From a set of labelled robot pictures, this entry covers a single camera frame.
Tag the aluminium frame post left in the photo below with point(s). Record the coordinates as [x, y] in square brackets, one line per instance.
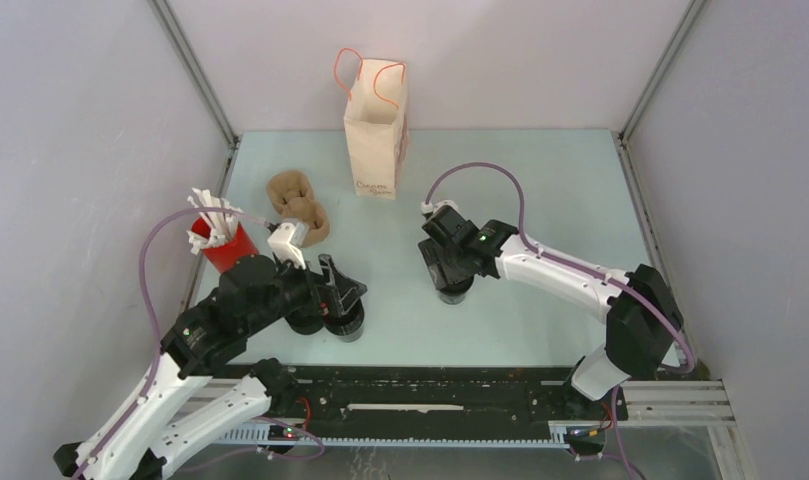
[179, 40]

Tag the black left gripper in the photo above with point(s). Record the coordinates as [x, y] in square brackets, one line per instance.
[336, 292]

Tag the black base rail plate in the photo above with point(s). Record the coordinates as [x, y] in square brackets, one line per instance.
[444, 404]

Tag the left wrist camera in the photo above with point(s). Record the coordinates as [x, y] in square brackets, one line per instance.
[286, 242]

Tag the brown pulp cup carrier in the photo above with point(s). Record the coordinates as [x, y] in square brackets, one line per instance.
[292, 196]

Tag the aluminium frame post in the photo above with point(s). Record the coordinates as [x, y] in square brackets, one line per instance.
[668, 58]
[179, 40]

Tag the black cup stack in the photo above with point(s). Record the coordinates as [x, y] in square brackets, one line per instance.
[349, 327]

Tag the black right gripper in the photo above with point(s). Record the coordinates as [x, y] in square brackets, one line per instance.
[434, 253]

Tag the aluminium frame post right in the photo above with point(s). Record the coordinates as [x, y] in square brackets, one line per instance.
[668, 58]

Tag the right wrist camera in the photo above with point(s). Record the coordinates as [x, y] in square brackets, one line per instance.
[442, 212]

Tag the white paper bag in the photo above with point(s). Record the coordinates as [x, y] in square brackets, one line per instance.
[376, 123]

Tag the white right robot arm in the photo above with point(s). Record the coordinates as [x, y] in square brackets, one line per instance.
[636, 307]

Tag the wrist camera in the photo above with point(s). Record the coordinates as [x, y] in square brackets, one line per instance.
[442, 212]
[286, 242]

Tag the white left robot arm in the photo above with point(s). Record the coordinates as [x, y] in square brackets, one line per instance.
[145, 439]

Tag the red cup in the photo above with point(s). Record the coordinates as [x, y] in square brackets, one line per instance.
[223, 257]

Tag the black takeout cup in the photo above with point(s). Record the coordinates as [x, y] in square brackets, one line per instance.
[453, 294]

